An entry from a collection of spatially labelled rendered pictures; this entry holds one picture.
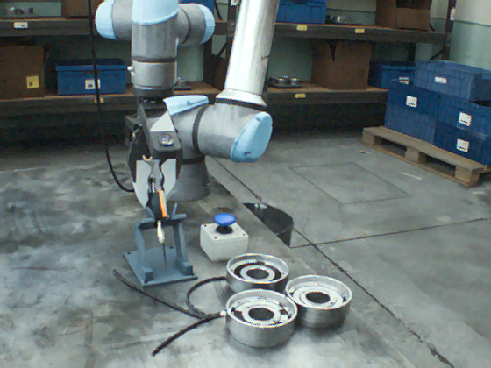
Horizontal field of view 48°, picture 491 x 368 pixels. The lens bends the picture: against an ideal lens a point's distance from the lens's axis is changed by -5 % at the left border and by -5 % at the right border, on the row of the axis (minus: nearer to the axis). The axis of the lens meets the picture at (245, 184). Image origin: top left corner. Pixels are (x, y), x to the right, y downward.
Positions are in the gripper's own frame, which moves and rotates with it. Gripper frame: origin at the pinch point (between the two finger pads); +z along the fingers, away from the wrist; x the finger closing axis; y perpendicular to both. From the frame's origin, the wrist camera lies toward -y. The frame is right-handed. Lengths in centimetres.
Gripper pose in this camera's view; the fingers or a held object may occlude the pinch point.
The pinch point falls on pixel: (154, 201)
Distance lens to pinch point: 102.3
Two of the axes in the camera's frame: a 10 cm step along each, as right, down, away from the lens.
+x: -9.0, 0.9, -4.2
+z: -0.6, 9.4, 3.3
